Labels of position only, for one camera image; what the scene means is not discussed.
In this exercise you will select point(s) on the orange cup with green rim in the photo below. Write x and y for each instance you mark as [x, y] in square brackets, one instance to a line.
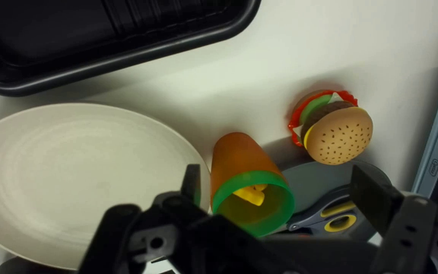
[244, 162]

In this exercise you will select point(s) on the black ridged tray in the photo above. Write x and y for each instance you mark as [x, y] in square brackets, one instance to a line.
[76, 40]

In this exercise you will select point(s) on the toy hamburger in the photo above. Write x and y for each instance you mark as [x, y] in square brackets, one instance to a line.
[338, 135]

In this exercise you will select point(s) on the yellow toy fry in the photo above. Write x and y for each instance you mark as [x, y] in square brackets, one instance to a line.
[251, 194]

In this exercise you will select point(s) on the beige round plate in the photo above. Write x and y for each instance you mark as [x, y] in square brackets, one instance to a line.
[76, 177]

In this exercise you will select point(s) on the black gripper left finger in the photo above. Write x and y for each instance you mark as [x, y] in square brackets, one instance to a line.
[128, 238]

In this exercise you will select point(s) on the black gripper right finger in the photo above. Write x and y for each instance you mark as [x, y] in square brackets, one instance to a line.
[396, 223]

